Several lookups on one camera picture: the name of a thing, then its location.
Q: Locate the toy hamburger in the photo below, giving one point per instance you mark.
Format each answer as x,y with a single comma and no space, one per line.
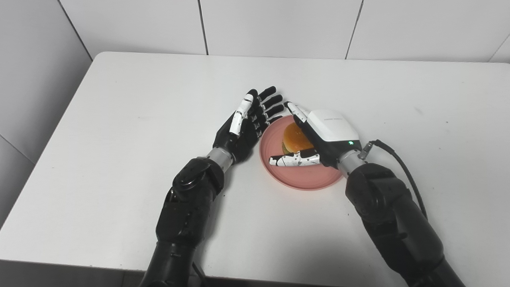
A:
295,137

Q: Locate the pink round plate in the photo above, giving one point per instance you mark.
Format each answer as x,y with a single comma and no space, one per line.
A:
306,177

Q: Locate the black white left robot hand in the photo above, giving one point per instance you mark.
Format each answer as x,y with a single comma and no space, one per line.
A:
239,135

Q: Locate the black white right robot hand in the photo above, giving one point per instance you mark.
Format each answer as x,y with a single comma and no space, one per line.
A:
330,127

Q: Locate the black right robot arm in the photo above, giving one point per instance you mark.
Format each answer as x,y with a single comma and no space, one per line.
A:
390,215

